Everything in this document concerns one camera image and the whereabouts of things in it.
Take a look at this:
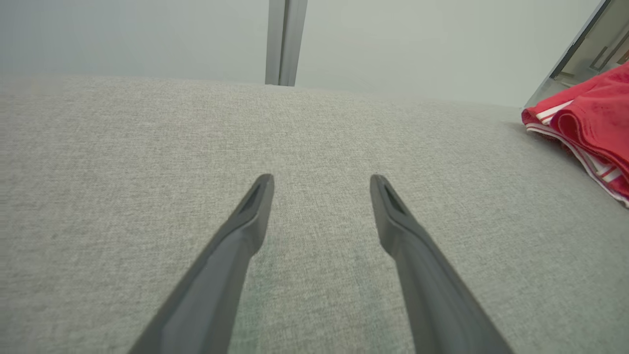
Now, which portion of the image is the grey partition frame post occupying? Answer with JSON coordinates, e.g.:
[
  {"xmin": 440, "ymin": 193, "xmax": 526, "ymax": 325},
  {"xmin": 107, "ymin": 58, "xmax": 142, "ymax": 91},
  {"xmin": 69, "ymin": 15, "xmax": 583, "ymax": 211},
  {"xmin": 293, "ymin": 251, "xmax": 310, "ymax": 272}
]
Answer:
[
  {"xmin": 279, "ymin": 0, "xmax": 309, "ymax": 87},
  {"xmin": 265, "ymin": 0, "xmax": 287, "ymax": 86}
]

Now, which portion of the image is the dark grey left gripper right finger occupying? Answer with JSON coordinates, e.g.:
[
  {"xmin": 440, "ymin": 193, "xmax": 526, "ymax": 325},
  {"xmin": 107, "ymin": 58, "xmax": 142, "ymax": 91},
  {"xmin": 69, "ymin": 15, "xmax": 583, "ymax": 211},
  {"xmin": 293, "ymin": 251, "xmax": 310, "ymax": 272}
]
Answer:
[{"xmin": 370, "ymin": 174, "xmax": 514, "ymax": 354}]

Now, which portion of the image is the grey partition end post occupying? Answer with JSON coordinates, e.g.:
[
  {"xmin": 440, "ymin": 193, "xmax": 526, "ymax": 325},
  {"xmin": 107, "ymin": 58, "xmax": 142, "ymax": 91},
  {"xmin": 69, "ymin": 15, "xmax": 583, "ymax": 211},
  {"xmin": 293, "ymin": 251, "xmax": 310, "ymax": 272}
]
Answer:
[{"xmin": 523, "ymin": 0, "xmax": 615, "ymax": 108}]

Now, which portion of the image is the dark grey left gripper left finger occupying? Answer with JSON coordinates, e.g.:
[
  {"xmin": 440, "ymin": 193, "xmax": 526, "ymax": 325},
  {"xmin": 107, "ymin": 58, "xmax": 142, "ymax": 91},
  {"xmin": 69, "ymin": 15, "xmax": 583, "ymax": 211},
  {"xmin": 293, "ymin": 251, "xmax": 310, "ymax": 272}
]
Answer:
[{"xmin": 128, "ymin": 173, "xmax": 275, "ymax": 354}]

